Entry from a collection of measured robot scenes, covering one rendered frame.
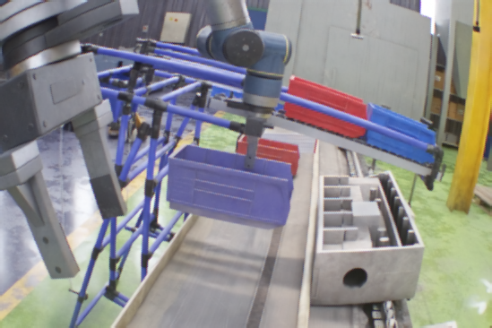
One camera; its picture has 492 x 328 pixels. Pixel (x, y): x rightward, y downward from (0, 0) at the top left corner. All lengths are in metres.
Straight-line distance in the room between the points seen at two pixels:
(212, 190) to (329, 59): 6.58
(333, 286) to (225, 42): 0.78
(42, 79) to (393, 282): 1.39
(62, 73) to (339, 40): 7.62
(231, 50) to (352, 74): 6.73
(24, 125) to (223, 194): 1.15
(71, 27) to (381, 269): 1.35
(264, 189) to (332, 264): 0.31
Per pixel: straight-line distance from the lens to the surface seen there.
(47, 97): 0.36
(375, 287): 1.60
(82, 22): 0.35
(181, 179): 1.46
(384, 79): 8.03
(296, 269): 1.86
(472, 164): 6.16
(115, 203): 0.47
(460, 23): 9.77
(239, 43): 1.28
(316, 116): 1.82
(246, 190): 1.43
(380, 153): 1.86
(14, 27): 0.37
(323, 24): 7.99
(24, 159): 0.33
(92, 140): 0.46
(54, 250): 0.35
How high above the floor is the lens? 1.52
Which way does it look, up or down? 14 degrees down
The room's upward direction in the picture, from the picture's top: 10 degrees clockwise
